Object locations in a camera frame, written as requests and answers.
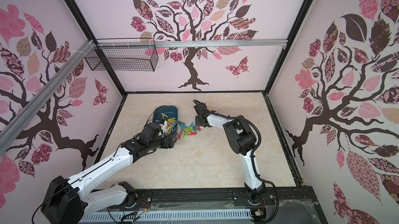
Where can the left aluminium rail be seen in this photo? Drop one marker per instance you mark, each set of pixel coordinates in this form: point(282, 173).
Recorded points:
point(17, 124)

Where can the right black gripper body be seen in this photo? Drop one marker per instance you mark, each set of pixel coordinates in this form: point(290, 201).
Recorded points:
point(200, 110)

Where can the dark teal storage box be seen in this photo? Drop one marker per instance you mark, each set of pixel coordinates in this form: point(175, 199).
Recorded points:
point(162, 114)

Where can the back aluminium rail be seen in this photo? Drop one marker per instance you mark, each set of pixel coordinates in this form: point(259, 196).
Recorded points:
point(193, 44)

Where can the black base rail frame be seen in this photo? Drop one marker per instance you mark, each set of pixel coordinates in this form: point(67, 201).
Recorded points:
point(281, 205)

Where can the aluminium rail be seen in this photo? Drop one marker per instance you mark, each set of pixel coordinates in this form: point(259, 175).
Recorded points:
point(17, 124)
point(193, 44)

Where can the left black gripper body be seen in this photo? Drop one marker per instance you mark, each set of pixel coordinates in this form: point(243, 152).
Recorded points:
point(164, 143)

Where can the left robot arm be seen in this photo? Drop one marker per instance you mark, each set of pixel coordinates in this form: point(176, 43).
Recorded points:
point(70, 199)

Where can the white slotted cable duct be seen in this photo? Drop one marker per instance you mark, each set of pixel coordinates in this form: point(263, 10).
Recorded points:
point(169, 216)

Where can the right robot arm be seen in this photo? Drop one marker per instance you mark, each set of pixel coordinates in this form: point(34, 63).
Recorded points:
point(242, 141)

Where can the black wire basket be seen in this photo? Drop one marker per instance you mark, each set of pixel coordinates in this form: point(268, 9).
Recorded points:
point(123, 54)

